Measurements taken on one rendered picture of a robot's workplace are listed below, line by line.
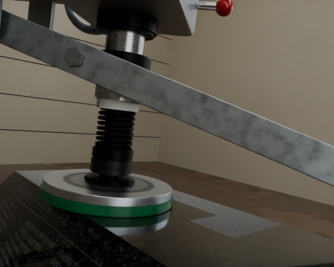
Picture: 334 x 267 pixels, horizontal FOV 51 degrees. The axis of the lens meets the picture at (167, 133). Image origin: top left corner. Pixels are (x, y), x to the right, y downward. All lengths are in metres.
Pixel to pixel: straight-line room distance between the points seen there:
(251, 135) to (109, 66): 0.23
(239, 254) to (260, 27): 5.84
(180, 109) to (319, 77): 5.11
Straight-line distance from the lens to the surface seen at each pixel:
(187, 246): 0.43
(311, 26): 5.81
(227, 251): 0.43
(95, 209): 0.50
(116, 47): 0.57
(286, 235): 0.54
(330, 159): 0.52
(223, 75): 6.35
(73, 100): 5.86
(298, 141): 0.51
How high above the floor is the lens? 0.97
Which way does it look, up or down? 3 degrees down
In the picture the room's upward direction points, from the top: 7 degrees clockwise
